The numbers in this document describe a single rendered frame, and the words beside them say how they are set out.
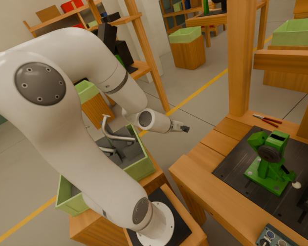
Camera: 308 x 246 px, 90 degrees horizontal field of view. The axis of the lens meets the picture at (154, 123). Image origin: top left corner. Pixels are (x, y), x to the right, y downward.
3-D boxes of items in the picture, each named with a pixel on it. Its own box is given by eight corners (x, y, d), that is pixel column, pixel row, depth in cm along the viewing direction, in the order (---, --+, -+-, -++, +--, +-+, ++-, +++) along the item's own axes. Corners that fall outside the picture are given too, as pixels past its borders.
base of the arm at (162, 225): (147, 260, 64) (127, 256, 52) (130, 218, 78) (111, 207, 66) (183, 229, 67) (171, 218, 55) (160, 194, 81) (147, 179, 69)
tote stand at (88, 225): (126, 260, 141) (69, 238, 92) (112, 209, 181) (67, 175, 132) (185, 213, 153) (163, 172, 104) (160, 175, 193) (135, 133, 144)
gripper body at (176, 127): (175, 116, 68) (185, 120, 78) (156, 116, 74) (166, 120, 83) (173, 133, 67) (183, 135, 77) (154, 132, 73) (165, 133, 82)
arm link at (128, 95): (82, 91, 48) (135, 130, 72) (117, 92, 40) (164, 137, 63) (96, 68, 51) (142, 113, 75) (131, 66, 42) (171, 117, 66)
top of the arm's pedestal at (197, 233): (150, 294, 63) (146, 293, 60) (122, 222, 87) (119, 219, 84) (207, 237, 70) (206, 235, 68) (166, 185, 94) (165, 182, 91)
